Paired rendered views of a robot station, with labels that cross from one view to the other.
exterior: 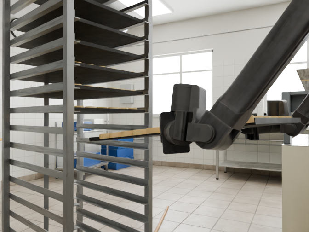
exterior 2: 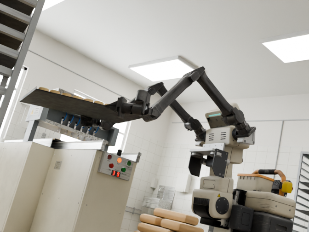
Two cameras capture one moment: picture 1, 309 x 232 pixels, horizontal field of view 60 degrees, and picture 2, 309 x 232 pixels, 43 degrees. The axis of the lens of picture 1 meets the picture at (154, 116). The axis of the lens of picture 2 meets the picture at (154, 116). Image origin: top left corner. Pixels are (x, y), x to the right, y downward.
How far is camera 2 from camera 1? 1.74 m
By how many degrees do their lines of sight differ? 68
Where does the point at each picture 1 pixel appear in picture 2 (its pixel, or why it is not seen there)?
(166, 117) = (123, 100)
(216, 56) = not seen: outside the picture
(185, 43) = not seen: outside the picture
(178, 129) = (143, 108)
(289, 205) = (21, 192)
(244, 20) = not seen: outside the picture
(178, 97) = (144, 95)
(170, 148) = (121, 114)
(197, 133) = (153, 112)
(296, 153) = (40, 150)
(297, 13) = (180, 88)
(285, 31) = (176, 91)
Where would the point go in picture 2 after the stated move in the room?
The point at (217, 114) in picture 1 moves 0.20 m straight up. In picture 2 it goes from (157, 108) to (166, 72)
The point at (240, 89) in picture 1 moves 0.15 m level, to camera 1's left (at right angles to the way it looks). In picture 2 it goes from (163, 103) to (154, 92)
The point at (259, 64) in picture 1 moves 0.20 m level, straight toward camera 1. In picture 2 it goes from (169, 97) to (201, 96)
